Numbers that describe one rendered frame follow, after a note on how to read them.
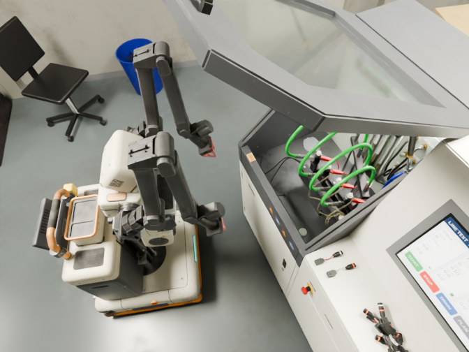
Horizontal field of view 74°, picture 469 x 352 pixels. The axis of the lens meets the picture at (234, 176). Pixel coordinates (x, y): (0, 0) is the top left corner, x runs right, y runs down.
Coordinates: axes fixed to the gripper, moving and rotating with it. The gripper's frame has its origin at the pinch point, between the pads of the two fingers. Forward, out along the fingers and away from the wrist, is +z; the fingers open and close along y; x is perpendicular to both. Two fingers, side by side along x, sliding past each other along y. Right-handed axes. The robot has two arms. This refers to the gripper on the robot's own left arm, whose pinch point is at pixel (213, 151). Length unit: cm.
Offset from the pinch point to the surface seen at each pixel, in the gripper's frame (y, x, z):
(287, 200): -25.4, -22.9, 30.3
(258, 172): -13.3, -16.8, 13.8
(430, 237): -70, -72, 2
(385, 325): -90, -48, 21
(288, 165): -4.1, -28.1, 33.0
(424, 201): -61, -75, -4
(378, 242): -63, -57, 17
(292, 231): -47, -25, 18
